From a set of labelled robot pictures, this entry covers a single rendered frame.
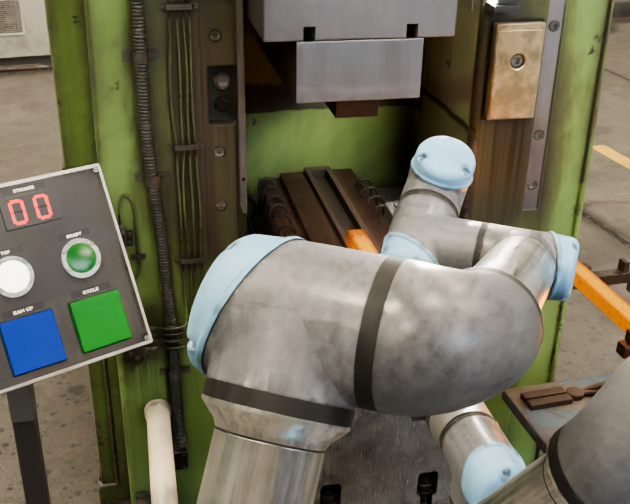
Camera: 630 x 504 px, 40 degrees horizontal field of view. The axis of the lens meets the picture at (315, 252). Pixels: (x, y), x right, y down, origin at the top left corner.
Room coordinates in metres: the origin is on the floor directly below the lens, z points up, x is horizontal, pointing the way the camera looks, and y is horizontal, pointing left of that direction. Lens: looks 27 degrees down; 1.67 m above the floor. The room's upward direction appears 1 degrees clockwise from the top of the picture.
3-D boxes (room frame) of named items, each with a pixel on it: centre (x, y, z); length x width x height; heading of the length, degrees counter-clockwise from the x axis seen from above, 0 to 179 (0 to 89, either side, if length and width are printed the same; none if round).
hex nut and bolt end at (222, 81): (1.44, 0.16, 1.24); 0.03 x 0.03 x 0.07; 12
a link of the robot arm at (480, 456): (0.80, -0.20, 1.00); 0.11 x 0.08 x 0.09; 12
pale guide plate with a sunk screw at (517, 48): (1.52, -0.34, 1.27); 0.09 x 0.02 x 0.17; 102
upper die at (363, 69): (1.54, -0.02, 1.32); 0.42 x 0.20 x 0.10; 12
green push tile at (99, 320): (1.09, 0.31, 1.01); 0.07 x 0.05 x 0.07; 127
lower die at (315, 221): (1.54, -0.02, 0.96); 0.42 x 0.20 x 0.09; 12
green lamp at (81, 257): (1.13, 0.34, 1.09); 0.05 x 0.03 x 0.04; 102
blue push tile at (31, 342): (1.03, 0.39, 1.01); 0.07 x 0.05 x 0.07; 127
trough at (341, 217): (1.54, -0.04, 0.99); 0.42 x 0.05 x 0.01; 12
